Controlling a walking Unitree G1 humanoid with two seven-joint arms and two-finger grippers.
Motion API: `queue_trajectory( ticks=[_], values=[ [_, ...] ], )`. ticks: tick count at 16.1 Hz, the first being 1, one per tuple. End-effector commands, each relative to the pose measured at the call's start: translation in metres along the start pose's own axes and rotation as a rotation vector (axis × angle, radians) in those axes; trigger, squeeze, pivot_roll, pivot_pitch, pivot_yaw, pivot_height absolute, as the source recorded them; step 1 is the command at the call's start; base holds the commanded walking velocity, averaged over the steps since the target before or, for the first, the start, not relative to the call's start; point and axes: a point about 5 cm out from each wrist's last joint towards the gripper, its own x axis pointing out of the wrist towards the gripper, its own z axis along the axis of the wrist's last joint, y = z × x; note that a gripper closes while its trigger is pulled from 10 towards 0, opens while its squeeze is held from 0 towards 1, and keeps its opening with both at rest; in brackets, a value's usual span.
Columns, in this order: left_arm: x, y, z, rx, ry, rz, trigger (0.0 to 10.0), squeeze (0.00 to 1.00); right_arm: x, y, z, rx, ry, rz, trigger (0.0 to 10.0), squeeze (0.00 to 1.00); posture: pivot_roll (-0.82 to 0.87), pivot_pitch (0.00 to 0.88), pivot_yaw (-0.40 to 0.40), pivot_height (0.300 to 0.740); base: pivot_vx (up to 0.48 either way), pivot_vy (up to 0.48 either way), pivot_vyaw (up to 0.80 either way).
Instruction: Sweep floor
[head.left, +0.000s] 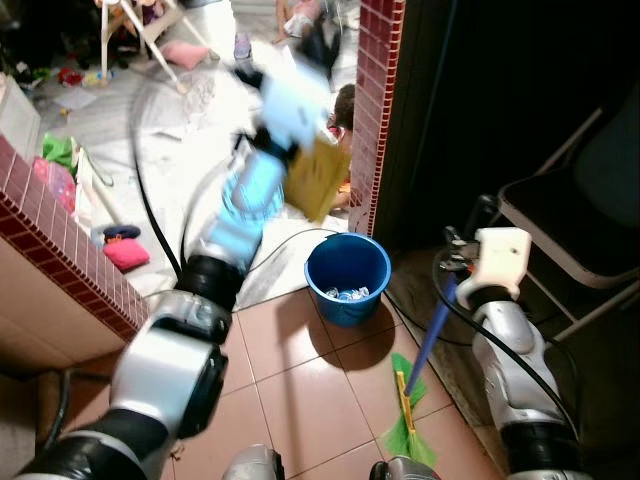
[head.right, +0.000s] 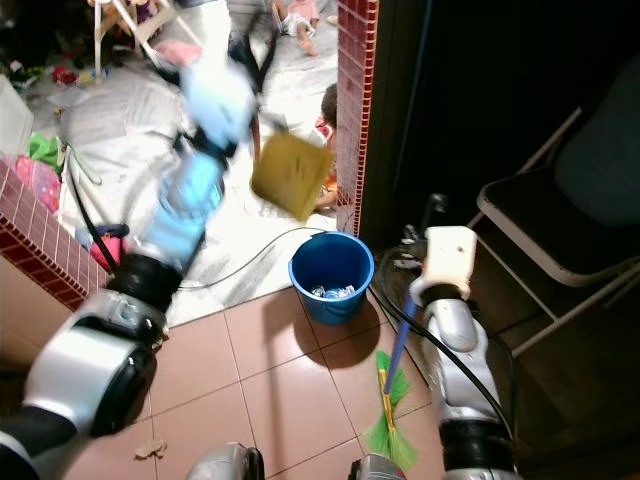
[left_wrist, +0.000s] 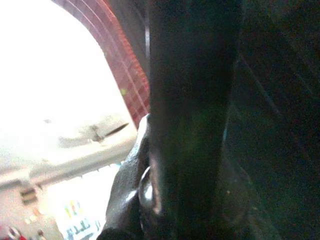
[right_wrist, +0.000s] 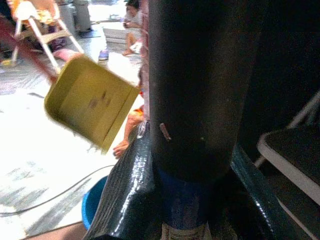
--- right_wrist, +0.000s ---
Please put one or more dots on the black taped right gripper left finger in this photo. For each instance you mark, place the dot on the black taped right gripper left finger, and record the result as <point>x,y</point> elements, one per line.
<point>125,190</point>

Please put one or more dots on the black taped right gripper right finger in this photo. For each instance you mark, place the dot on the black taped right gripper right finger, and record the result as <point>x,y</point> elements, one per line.
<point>255,185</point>

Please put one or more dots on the dark floor mat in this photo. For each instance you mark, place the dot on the dark floor mat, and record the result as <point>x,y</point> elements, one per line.
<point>89,33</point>

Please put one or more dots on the blue plastic basin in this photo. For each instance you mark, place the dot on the blue plastic basin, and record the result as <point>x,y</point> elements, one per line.
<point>93,202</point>

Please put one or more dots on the white folding chair black seat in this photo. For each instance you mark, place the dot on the white folding chair black seat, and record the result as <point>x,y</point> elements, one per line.
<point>292,155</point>

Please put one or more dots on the person's bare leg and foot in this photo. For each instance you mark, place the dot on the person's bare leg and foot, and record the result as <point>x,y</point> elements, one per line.
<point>131,127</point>

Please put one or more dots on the small plastic bottle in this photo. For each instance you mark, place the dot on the small plastic bottle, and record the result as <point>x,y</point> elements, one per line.
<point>103,56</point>

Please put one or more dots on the seated person in white shirt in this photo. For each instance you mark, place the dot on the seated person in white shirt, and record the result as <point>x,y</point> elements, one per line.
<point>133,20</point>

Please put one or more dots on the white wooden high chair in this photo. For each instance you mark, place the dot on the white wooden high chair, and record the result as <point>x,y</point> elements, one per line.
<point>42,30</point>

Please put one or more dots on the grey trash bin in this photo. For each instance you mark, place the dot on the grey trash bin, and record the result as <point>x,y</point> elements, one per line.
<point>82,15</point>
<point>67,17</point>

